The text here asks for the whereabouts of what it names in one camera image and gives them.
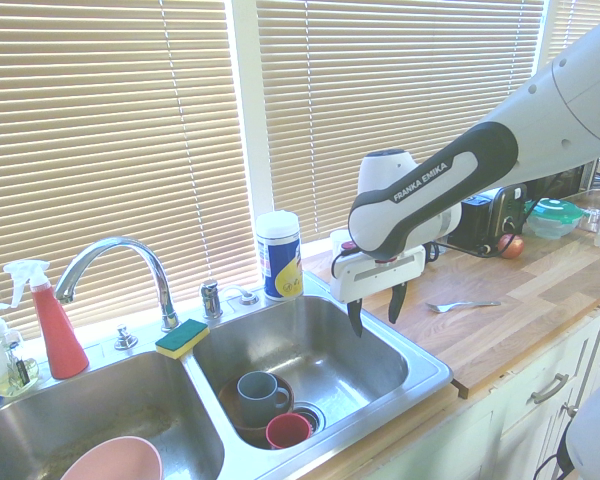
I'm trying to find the metal sink drain strainer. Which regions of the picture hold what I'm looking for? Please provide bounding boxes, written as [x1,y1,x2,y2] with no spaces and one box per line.
[292,402,327,434]

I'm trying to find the yellow liquid bottle dark label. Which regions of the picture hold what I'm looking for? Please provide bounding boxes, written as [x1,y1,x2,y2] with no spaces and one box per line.
[0,334,41,399]

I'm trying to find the green and yellow sponge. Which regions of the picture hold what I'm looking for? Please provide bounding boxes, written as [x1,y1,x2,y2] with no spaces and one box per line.
[154,318,210,360]

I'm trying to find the dark countertop appliance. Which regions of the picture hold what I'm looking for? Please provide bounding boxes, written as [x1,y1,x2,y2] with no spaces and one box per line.
[527,162,600,201]

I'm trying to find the red spray bottle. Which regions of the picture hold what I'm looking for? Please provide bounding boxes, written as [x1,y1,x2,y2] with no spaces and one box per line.
[3,259,90,380]

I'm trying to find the chrome soap dispenser pump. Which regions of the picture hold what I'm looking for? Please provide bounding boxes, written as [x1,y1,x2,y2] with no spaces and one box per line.
[200,279,225,320]

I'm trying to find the white wipes canister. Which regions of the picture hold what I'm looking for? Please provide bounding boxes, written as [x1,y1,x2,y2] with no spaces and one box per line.
[256,210,305,302]

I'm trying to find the wide beige window blind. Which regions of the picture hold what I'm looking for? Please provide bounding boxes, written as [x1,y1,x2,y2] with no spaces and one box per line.
[0,0,246,341]

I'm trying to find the stainless steel double sink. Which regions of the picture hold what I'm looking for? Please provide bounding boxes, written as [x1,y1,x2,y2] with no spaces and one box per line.
[0,282,454,480]

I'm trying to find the narrow beige window blind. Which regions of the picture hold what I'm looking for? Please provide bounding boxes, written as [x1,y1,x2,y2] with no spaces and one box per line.
[544,0,600,66]

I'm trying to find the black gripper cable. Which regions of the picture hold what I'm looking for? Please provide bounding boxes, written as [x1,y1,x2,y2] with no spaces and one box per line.
[427,239,524,260]

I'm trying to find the red apple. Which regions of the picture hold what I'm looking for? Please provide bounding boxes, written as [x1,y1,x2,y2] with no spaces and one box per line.
[497,233,525,260]

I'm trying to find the chrome curved faucet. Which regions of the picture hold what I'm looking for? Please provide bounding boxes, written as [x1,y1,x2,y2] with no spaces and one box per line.
[53,236,182,334]

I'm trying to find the chrome sink knob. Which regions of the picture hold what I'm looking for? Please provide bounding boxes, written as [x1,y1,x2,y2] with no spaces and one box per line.
[113,323,139,350]

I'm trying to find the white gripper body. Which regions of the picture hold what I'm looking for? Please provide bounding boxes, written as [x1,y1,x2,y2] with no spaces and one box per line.
[329,244,427,304]

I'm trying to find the pink plastic bowl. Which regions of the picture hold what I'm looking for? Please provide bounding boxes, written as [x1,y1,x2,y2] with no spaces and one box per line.
[59,435,164,480]

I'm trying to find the chrome sink hole cap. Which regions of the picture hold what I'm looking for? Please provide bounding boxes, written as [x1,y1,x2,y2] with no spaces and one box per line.
[222,284,261,307]

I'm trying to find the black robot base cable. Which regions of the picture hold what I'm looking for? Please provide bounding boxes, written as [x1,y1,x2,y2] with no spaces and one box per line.
[532,439,575,480]

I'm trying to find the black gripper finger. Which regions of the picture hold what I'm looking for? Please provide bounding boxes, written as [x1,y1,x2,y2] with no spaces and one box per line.
[388,282,409,324]
[346,298,365,338]

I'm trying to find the white kitchen cabinet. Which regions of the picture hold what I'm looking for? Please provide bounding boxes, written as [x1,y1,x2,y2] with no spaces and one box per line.
[324,299,600,480]

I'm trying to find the brown wooden bowl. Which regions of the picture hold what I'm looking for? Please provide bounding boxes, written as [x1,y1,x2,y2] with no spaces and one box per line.
[218,372,296,449]

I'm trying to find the metal drawer handle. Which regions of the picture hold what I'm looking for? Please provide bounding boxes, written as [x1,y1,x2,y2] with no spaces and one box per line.
[531,372,570,405]

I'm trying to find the medium beige window blind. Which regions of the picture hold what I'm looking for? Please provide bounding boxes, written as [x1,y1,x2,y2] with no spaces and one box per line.
[254,0,546,246]

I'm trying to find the red plastic cup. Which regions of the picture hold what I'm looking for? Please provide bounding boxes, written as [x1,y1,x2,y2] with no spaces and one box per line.
[265,412,312,450]

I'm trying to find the grey mug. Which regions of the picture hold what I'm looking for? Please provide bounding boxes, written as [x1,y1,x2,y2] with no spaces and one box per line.
[236,371,292,429]

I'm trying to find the black toaster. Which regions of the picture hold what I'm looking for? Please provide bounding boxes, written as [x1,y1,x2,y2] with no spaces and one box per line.
[447,183,529,256]

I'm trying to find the green lid food container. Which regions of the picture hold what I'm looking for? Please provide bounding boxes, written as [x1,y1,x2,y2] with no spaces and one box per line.
[523,197,591,239]

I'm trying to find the silver metal fork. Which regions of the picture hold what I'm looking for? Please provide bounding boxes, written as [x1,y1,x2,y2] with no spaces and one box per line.
[425,299,502,315]

